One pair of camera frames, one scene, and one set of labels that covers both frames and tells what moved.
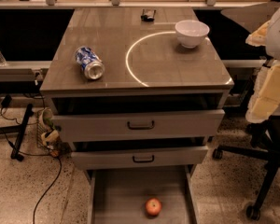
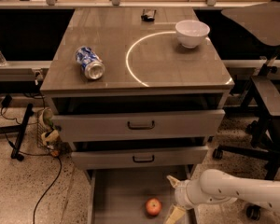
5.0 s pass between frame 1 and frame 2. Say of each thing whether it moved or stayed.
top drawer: stayed
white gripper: moved
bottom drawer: stayed
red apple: stayed
